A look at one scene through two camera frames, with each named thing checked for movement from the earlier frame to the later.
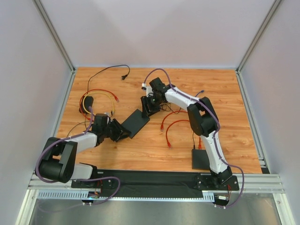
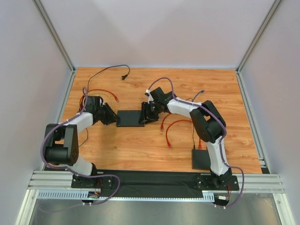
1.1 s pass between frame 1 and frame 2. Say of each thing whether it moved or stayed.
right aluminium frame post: stayed
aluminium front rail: stayed
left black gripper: moved
